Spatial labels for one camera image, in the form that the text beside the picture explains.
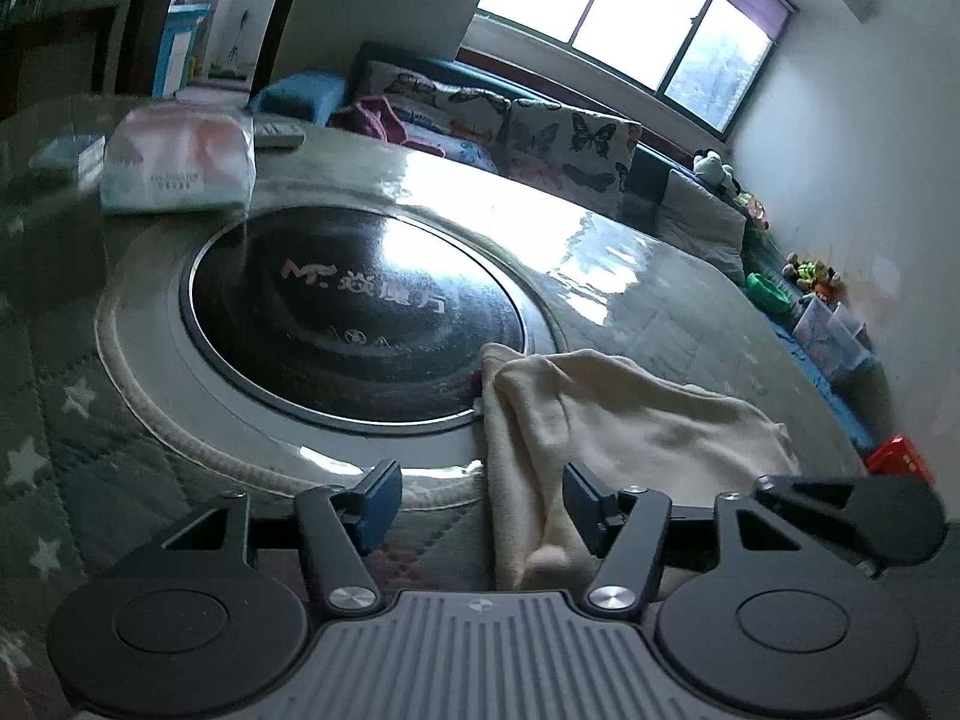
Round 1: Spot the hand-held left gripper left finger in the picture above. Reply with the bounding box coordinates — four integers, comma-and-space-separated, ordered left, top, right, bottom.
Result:
82, 460, 403, 611

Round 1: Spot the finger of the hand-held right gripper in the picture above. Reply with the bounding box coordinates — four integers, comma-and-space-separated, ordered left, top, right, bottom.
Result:
752, 473, 871, 524

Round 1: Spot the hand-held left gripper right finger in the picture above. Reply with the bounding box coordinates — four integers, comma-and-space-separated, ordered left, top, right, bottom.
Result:
562, 463, 880, 613

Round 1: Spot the cream fleece garment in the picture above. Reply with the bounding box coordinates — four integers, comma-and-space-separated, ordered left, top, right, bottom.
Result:
480, 343, 801, 590

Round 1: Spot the red plastic crate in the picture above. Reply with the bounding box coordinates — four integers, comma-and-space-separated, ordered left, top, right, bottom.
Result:
865, 433, 936, 486

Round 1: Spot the clear plastic storage box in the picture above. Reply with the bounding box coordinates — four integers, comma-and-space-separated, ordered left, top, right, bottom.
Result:
790, 295, 876, 382

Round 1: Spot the round black induction cooktop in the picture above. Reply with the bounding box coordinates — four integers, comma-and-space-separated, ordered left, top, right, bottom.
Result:
180, 206, 527, 434

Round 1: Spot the green bowl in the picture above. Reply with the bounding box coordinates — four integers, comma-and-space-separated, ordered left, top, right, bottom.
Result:
745, 274, 797, 317

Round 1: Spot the grey pillow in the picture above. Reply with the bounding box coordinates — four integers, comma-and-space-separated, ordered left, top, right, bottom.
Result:
655, 167, 749, 284

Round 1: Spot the panda plush toy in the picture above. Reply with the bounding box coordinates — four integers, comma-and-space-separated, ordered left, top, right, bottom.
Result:
690, 150, 741, 201

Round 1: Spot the butterfly print cushion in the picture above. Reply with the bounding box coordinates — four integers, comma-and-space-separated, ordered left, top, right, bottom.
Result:
496, 99, 644, 222
360, 60, 515, 173

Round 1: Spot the white remote control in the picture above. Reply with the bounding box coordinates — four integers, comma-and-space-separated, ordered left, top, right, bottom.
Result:
251, 118, 308, 150

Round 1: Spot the magenta cloth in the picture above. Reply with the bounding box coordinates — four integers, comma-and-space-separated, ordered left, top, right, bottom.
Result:
332, 96, 411, 145

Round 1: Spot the white pink tissue pack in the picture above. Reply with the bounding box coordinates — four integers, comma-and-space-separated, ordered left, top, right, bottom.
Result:
99, 108, 257, 216

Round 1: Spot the teal sofa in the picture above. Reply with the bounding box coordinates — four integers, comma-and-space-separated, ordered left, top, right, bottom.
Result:
247, 41, 882, 458

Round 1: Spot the small clear plastic box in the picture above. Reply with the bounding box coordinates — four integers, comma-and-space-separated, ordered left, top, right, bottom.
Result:
28, 133, 107, 175

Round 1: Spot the green framed window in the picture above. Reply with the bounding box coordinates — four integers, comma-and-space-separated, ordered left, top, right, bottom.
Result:
475, 0, 797, 137

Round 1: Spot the blue white box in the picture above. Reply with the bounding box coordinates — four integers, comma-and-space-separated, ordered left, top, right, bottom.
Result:
152, 3, 216, 100

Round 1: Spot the dark wooden door frame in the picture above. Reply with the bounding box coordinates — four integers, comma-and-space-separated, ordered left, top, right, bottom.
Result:
112, 0, 317, 100

